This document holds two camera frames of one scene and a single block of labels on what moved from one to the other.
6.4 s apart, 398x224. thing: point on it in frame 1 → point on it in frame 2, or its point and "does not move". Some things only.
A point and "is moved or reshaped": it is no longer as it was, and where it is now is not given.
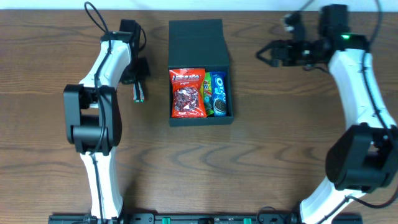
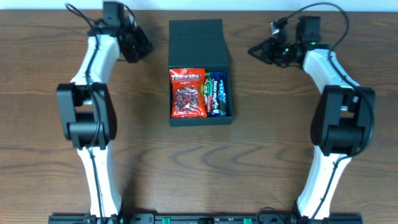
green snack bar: [138, 95] → [208, 93]
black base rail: [206, 218] does not move
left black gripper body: [137, 76] → [137, 43]
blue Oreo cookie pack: [219, 93] is moved or reshaped
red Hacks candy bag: [188, 100] does not move
